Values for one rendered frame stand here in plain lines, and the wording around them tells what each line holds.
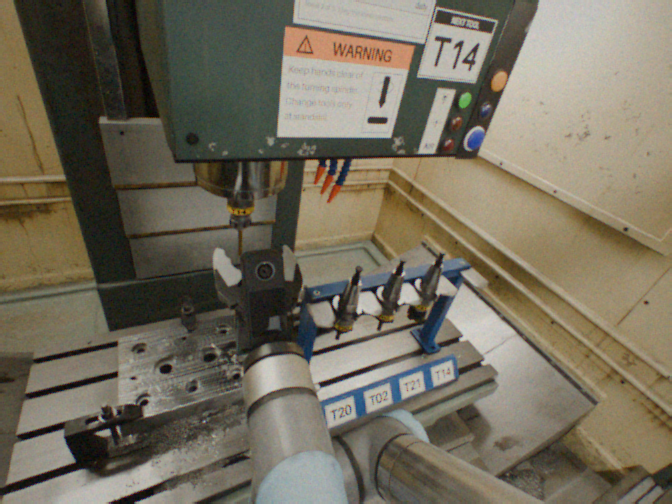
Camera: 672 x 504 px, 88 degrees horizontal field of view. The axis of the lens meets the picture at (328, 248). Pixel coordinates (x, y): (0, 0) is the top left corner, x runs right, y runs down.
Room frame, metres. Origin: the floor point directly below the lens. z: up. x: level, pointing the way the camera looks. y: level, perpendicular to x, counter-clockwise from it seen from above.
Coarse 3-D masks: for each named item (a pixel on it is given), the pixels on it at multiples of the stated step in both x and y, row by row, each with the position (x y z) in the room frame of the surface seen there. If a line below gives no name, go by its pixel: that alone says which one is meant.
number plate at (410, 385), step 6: (420, 372) 0.62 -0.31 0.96; (402, 378) 0.59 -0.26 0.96; (408, 378) 0.60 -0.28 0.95; (414, 378) 0.61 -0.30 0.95; (420, 378) 0.61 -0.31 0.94; (402, 384) 0.58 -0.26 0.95; (408, 384) 0.59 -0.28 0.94; (414, 384) 0.60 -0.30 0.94; (420, 384) 0.60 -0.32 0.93; (402, 390) 0.57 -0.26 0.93; (408, 390) 0.58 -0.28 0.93; (414, 390) 0.59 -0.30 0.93; (420, 390) 0.59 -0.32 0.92; (402, 396) 0.56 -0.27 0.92; (408, 396) 0.57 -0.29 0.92
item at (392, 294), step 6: (390, 276) 0.60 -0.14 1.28; (396, 276) 0.59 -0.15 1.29; (402, 276) 0.59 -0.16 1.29; (390, 282) 0.59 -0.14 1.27; (396, 282) 0.59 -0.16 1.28; (402, 282) 0.59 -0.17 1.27; (384, 288) 0.60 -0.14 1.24; (390, 288) 0.59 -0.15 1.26; (396, 288) 0.59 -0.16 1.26; (384, 294) 0.59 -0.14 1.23; (390, 294) 0.58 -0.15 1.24; (396, 294) 0.58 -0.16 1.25; (390, 300) 0.58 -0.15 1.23; (396, 300) 0.58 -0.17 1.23
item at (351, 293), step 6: (348, 282) 0.54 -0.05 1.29; (360, 282) 0.54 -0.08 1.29; (348, 288) 0.53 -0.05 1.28; (354, 288) 0.53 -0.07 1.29; (360, 288) 0.54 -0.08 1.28; (342, 294) 0.54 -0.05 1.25; (348, 294) 0.53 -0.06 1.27; (354, 294) 0.53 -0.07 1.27; (342, 300) 0.53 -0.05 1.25; (348, 300) 0.53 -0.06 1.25; (354, 300) 0.53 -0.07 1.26; (342, 306) 0.53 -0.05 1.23; (348, 306) 0.53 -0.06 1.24; (354, 306) 0.53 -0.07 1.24
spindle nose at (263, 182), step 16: (208, 176) 0.49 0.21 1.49; (224, 176) 0.49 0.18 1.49; (240, 176) 0.49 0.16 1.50; (256, 176) 0.50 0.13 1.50; (272, 176) 0.52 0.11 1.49; (208, 192) 0.50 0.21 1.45; (224, 192) 0.49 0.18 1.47; (240, 192) 0.49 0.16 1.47; (256, 192) 0.50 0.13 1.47; (272, 192) 0.53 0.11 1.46
